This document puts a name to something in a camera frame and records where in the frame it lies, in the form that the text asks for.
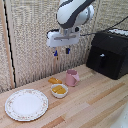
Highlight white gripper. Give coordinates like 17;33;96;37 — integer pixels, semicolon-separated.
45;27;81;61

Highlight pink mug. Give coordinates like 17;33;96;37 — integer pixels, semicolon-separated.
65;68;81;88

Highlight yellow bread piece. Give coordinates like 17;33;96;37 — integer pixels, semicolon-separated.
48;77;63;85

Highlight yellow food in bowl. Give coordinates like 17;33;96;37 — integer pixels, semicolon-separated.
52;85;67;95

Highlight small white bowl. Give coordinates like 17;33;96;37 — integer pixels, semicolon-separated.
50;83;69;99

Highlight black toaster box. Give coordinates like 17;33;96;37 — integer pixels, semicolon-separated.
85;28;128;81

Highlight white floral-rimmed plate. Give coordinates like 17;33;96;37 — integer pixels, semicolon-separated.
4;88;50;122

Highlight black cable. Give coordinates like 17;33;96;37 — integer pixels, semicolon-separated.
46;15;128;38

